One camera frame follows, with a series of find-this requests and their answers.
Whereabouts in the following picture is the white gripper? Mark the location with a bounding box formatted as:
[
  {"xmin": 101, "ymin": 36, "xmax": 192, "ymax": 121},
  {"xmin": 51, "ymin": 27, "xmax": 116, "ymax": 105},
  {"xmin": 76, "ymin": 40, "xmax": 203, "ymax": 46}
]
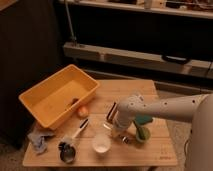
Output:
[{"xmin": 111, "ymin": 121, "xmax": 130, "ymax": 138}]

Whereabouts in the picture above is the silver metal fork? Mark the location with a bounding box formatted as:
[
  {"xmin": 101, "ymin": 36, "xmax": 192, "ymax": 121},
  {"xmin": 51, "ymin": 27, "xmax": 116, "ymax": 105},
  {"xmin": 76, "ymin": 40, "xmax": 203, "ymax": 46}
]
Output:
[{"xmin": 103, "ymin": 123, "xmax": 130, "ymax": 144}]

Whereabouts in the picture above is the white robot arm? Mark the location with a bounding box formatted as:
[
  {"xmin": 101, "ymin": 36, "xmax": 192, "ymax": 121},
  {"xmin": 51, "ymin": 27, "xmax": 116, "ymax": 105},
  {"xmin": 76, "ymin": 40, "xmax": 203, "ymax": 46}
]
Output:
[{"xmin": 113, "ymin": 93, "xmax": 213, "ymax": 171}]

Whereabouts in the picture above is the brown striped chocolate bar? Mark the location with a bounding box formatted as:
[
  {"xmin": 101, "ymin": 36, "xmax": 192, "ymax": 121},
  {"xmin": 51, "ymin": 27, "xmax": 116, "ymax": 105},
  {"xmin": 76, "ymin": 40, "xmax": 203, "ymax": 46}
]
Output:
[{"xmin": 106, "ymin": 102, "xmax": 117, "ymax": 122}]

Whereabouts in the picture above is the small white cup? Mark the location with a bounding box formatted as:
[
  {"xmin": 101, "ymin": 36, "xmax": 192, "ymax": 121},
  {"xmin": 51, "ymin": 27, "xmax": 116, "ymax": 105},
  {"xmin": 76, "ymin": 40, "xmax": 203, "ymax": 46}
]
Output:
[{"xmin": 92, "ymin": 134, "xmax": 111, "ymax": 154}]

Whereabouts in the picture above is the small orange ball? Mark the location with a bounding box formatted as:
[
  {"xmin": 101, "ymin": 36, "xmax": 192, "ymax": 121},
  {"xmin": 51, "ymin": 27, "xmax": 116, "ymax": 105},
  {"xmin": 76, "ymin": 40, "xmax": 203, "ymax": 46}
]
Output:
[{"xmin": 77, "ymin": 106, "xmax": 89, "ymax": 118}]

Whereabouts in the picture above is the small dark item in bin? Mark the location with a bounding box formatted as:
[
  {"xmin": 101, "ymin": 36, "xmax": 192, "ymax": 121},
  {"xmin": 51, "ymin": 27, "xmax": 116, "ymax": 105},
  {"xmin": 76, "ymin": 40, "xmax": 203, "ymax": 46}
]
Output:
[{"xmin": 71, "ymin": 98, "xmax": 79, "ymax": 105}]

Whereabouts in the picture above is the yellow plastic bin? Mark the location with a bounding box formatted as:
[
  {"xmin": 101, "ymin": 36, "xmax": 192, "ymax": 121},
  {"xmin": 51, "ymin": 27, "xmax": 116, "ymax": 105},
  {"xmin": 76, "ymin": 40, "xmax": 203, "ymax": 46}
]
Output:
[{"xmin": 19, "ymin": 64, "xmax": 100, "ymax": 130}]

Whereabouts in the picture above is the crumpled blue grey cloth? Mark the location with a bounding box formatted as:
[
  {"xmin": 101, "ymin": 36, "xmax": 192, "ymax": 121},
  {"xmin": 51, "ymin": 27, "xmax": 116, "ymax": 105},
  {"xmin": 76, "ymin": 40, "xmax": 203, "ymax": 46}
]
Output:
[{"xmin": 27, "ymin": 130, "xmax": 54, "ymax": 155}]

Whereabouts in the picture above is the black handle on rail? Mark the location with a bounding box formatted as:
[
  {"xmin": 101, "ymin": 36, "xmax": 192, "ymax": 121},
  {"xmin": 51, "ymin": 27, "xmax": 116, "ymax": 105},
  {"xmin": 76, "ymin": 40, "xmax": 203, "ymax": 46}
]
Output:
[{"xmin": 161, "ymin": 55, "xmax": 191, "ymax": 65}]

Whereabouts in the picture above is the grey metal shelf rail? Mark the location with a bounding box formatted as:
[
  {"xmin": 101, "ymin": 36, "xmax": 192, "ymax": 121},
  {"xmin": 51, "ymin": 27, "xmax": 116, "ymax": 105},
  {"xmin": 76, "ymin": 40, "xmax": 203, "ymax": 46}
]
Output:
[{"xmin": 63, "ymin": 42, "xmax": 213, "ymax": 79}]

